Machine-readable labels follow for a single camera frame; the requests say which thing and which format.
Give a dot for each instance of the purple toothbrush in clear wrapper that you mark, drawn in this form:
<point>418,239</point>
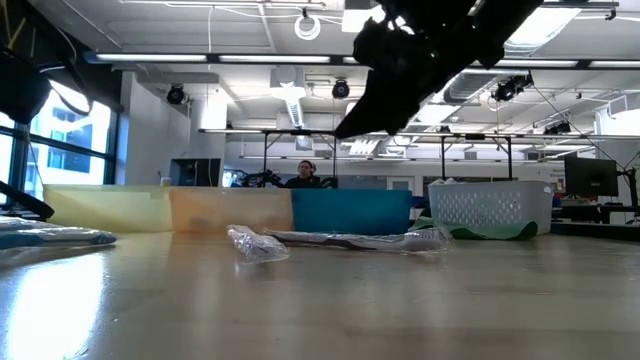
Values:
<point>257,246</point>

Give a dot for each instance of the black monitor stand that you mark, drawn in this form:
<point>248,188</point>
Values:
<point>633,190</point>

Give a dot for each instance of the black computer monitor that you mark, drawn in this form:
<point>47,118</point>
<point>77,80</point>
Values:
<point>590,176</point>

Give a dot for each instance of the teal plastic bin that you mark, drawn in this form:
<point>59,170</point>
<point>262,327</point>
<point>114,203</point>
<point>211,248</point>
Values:
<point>350,210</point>

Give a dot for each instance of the black ceiling camera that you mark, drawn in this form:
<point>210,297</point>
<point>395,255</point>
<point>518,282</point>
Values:
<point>510,89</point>

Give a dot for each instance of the black round ceiling spotlight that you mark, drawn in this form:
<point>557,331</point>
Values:
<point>340,89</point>
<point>176,95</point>

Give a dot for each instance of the long ceiling light bar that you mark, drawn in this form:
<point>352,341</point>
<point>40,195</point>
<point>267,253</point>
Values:
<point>615,63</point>
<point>150,57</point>
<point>535,63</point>
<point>275,59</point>

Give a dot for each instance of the black background rack frame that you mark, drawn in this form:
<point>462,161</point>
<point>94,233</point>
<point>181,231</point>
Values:
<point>300,132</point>

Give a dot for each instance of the yellow plastic bin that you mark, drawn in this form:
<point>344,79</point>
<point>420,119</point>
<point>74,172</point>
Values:
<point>110,207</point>

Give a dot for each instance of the person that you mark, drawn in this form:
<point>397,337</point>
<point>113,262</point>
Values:
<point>305,175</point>

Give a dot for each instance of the black background robot arm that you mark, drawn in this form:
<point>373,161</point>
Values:
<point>330,183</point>
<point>260,177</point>

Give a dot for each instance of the black equipment box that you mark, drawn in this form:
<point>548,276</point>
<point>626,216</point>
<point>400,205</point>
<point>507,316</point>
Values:
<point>195,172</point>

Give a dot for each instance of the white perforated plastic basket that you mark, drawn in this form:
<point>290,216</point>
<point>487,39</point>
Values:
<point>490,205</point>

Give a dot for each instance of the black ceiling track lamp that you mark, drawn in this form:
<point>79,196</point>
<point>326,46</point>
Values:
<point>557,128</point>

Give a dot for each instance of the white ceiling air duct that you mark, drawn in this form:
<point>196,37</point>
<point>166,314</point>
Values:
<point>287,80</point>

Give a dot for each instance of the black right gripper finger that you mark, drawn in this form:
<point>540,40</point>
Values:
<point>385,112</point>

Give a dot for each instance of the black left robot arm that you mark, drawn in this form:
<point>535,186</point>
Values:
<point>20,90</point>

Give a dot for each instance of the small beige cup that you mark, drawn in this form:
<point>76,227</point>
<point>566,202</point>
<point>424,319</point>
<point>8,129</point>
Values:
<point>165,182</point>

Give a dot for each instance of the black overhead beam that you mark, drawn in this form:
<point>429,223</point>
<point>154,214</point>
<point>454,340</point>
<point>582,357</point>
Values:
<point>336,59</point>

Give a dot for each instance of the orange plastic bin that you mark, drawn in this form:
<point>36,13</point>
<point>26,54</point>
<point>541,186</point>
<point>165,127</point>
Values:
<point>230,210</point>

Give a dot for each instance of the black aluminium table frame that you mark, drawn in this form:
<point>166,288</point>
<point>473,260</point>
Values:
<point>25,200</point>

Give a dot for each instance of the black background desk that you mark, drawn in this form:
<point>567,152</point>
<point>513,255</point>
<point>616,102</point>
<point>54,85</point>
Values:
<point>600,210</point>

